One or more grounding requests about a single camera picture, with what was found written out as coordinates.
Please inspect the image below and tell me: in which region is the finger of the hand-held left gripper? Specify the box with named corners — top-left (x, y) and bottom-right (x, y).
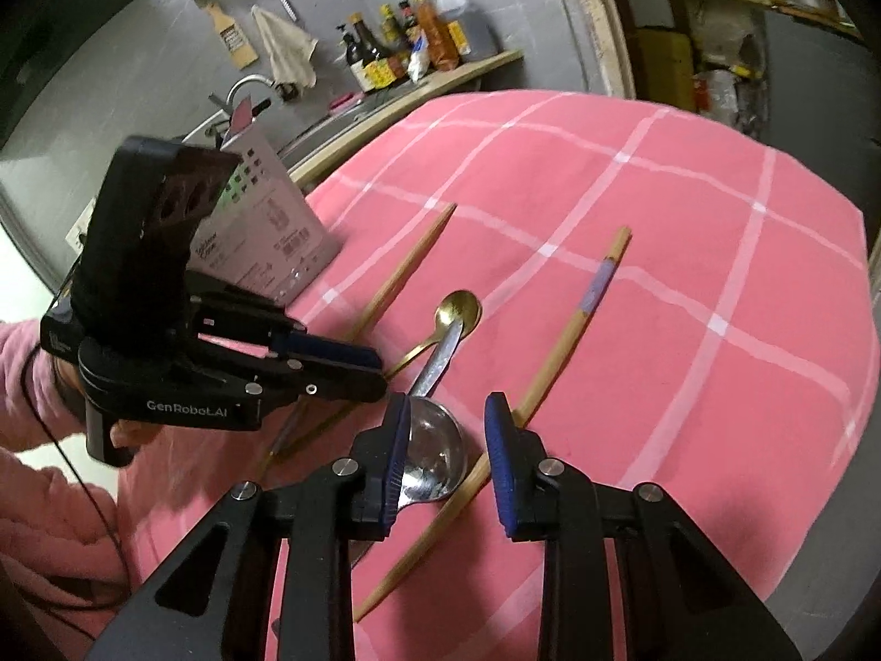
top-left (271, 329), bottom-right (384, 370)
top-left (248, 356), bottom-right (388, 405)

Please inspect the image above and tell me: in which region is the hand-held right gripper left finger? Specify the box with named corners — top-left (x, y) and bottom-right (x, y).
top-left (86, 392), bottom-right (414, 661)

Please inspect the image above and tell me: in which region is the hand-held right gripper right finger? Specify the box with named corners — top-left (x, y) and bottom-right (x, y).
top-left (483, 392), bottom-right (803, 661)

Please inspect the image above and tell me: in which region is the large silver spoon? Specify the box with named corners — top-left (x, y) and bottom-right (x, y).
top-left (401, 320), bottom-right (471, 506)

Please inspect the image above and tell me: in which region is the plain wooden chopstick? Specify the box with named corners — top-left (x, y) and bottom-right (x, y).
top-left (340, 203), bottom-right (459, 345)

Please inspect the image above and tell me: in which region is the small gold spoon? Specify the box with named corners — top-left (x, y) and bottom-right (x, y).
top-left (382, 291), bottom-right (483, 382)

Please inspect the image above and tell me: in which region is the white perforated utensil holder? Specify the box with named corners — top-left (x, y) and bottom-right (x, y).
top-left (219, 125), bottom-right (345, 305)

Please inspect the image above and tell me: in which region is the wooden chopstick with purple band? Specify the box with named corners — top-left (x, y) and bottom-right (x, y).
top-left (351, 225), bottom-right (633, 625)

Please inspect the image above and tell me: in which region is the person's left forearm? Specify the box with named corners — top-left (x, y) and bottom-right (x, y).
top-left (0, 320), bottom-right (136, 638)

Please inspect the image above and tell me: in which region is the person's left hand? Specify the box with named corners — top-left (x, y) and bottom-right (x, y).
top-left (110, 419), bottom-right (170, 453)

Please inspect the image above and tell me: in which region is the pink checked tablecloth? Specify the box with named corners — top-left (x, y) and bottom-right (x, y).
top-left (127, 88), bottom-right (869, 661)

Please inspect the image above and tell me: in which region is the chrome faucet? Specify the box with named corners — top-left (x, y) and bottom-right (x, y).
top-left (210, 73), bottom-right (293, 126)

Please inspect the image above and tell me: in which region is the wooden grater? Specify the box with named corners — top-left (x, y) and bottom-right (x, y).
top-left (199, 3), bottom-right (260, 71)

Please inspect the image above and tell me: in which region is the black range hood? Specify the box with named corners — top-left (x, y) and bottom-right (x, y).
top-left (0, 0), bottom-right (142, 156)

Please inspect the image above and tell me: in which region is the beige hanging towel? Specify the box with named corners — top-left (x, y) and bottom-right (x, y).
top-left (251, 4), bottom-right (319, 88)

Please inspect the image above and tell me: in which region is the wooden countertop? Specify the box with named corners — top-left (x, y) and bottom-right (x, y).
top-left (285, 48), bottom-right (525, 186)

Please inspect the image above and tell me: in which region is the dark pump bottle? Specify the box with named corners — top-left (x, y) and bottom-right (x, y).
top-left (336, 25), bottom-right (367, 88)

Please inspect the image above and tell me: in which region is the dark soy sauce bottle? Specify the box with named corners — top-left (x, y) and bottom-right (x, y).
top-left (347, 12), bottom-right (391, 93)

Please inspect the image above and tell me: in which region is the yellow-capped sauce bottle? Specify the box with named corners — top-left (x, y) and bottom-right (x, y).
top-left (378, 4), bottom-right (409, 78)

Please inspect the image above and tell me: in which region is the orange sauce bottle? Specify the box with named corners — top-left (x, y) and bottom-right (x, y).
top-left (413, 0), bottom-right (460, 73)

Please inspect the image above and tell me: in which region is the large oil jug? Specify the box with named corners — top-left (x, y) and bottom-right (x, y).
top-left (433, 0), bottom-right (498, 61)

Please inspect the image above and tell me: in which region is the yellow board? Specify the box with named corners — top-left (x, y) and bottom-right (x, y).
top-left (636, 28), bottom-right (697, 109)

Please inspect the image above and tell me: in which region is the grey cabinet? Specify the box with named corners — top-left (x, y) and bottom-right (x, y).
top-left (763, 6), bottom-right (881, 221)

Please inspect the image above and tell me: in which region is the black cable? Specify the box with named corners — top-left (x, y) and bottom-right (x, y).
top-left (20, 350), bottom-right (129, 613)

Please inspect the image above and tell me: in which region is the door frame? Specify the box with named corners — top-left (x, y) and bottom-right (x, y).
top-left (577, 0), bottom-right (638, 101)

